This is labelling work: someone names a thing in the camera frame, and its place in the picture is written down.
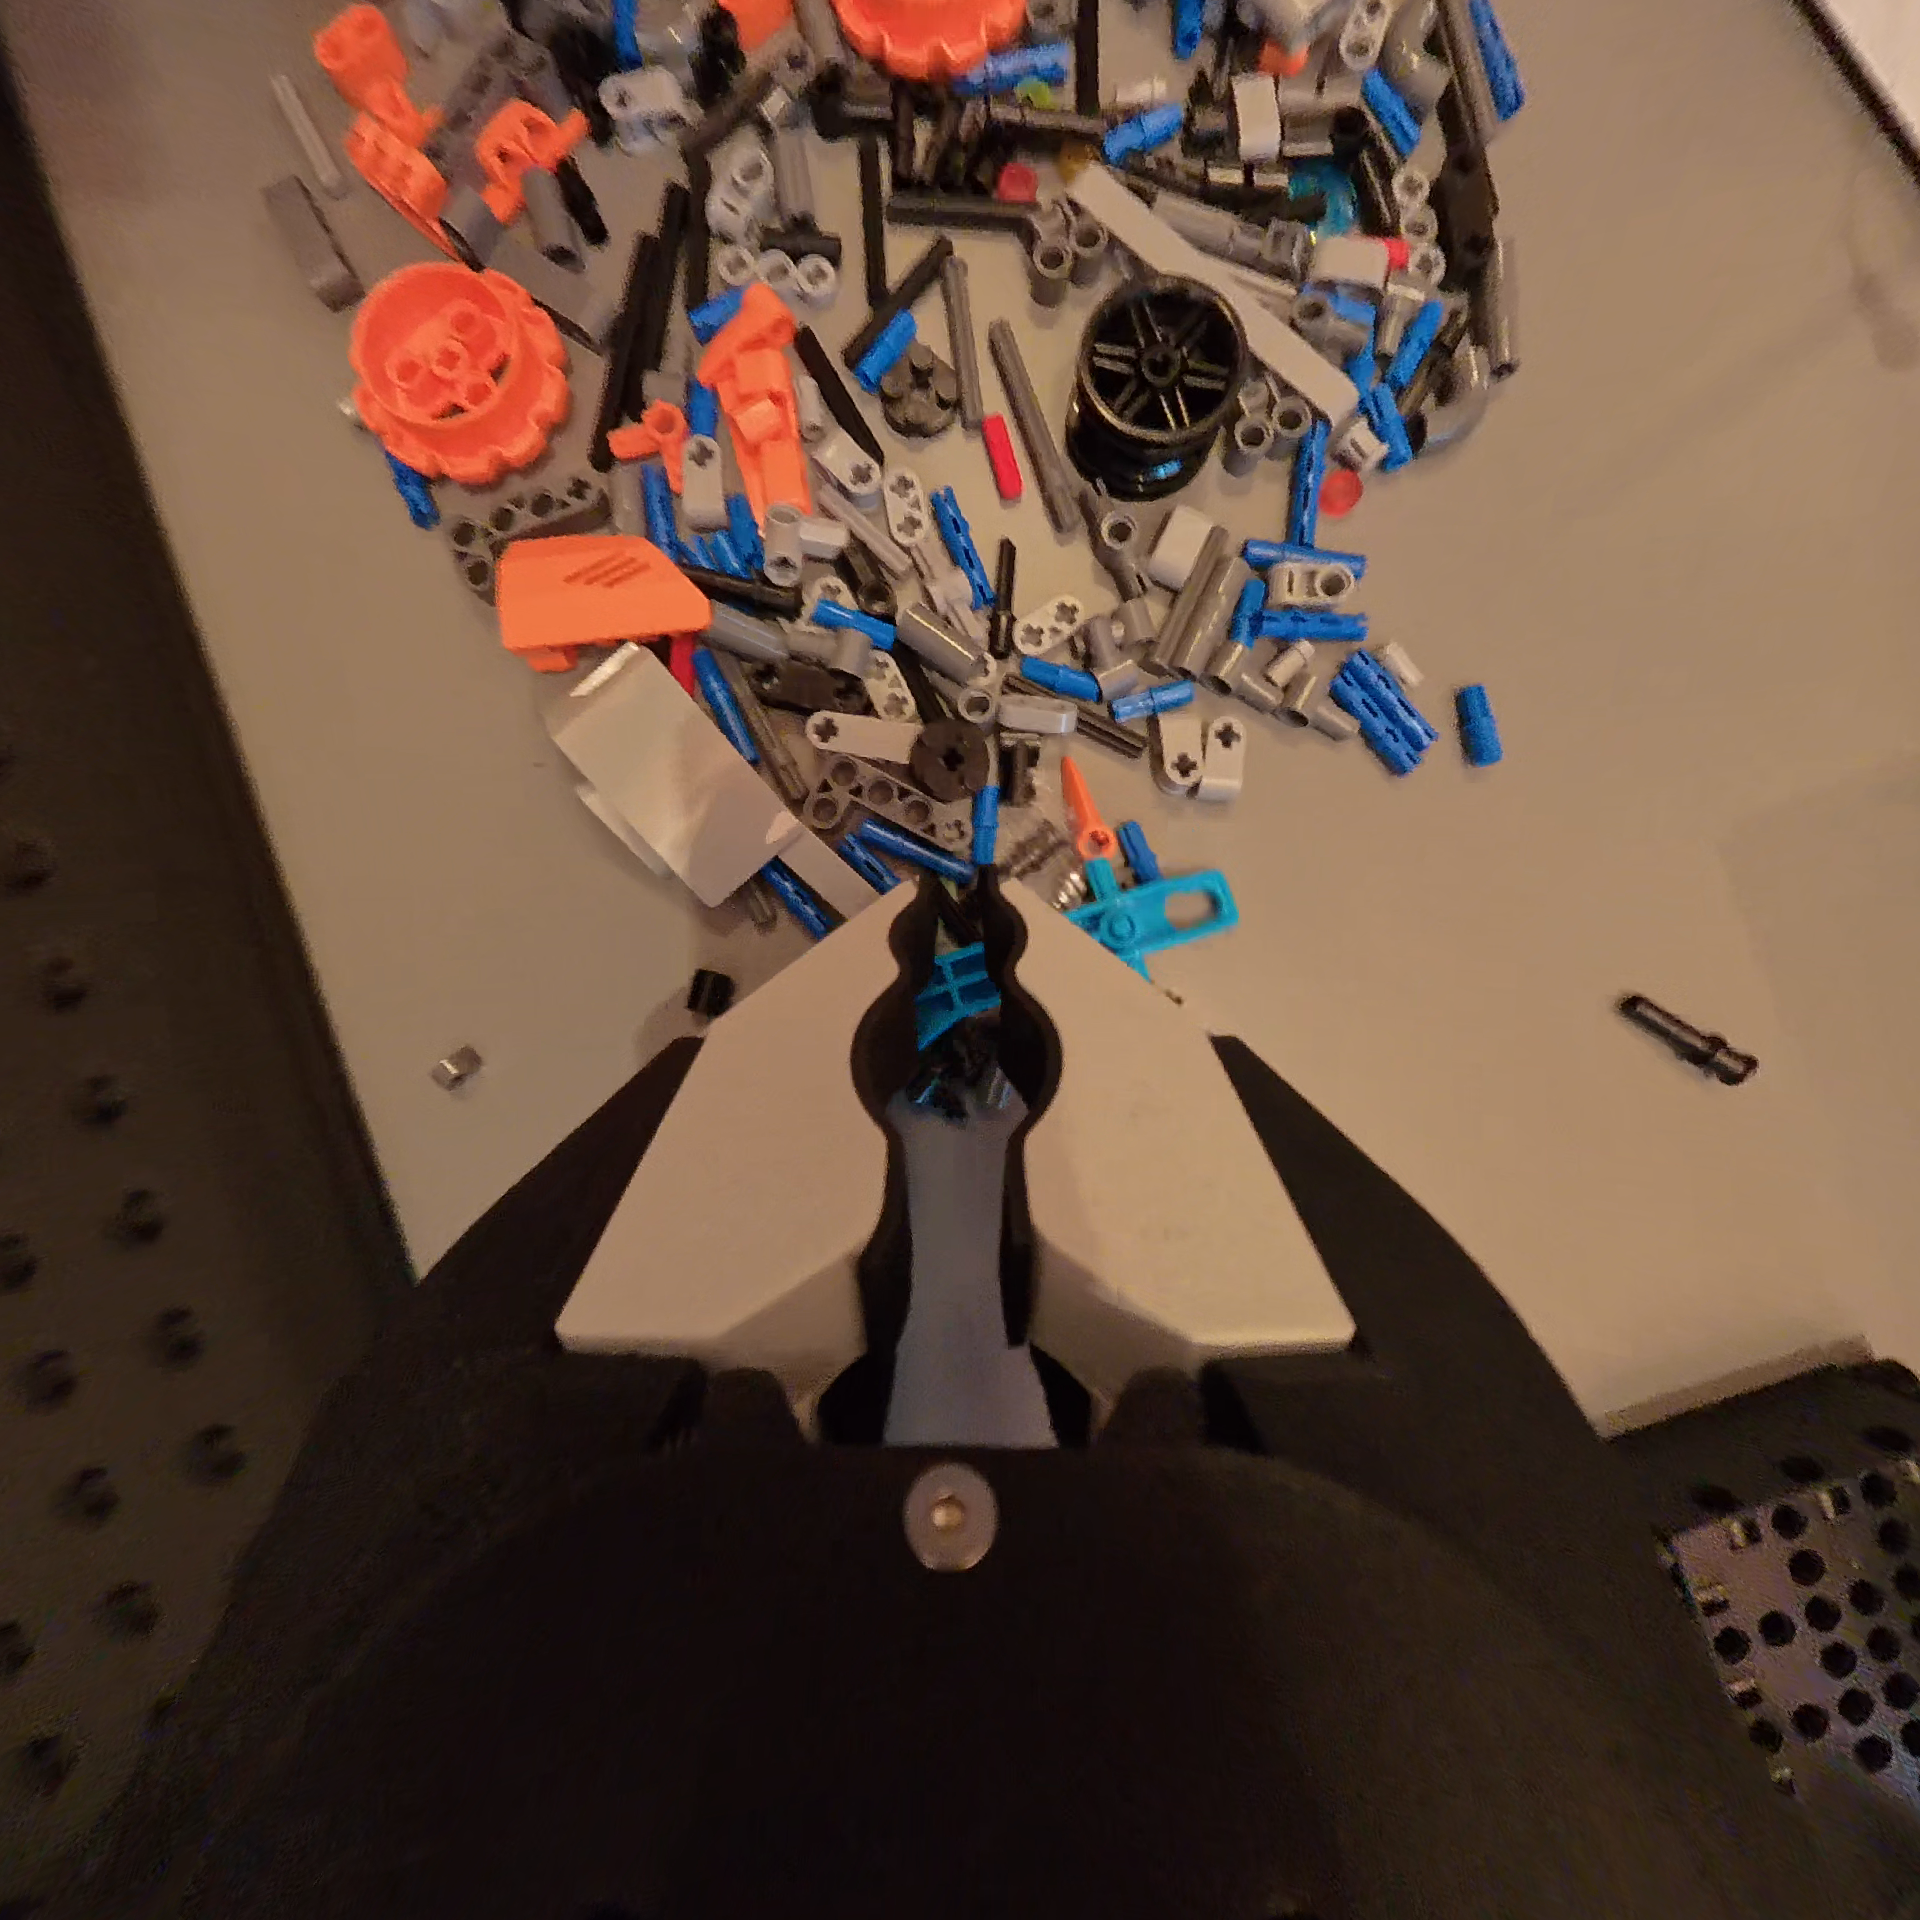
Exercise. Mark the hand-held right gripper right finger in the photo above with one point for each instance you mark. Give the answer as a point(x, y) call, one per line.
point(1188, 1230)

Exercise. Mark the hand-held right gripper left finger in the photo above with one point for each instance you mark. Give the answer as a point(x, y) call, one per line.
point(736, 1230)

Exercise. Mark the turquoise connector piece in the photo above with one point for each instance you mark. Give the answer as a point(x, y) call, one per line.
point(1172, 901)

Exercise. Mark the pile of plastic building pieces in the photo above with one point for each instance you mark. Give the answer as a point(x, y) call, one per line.
point(1188, 587)

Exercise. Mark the small grey piece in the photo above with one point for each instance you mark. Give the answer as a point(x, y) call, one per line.
point(458, 1066)

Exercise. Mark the white panel piece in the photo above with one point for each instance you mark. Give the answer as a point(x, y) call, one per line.
point(646, 766)

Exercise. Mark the black axle pin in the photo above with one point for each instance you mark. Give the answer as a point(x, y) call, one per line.
point(1687, 1036)

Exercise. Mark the orange panel piece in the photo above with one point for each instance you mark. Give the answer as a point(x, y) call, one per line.
point(586, 606)

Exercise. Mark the black spoked wheel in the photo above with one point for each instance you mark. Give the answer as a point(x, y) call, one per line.
point(1116, 451)

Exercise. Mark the dark grey block piece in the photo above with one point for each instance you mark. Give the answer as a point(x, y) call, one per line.
point(309, 242)

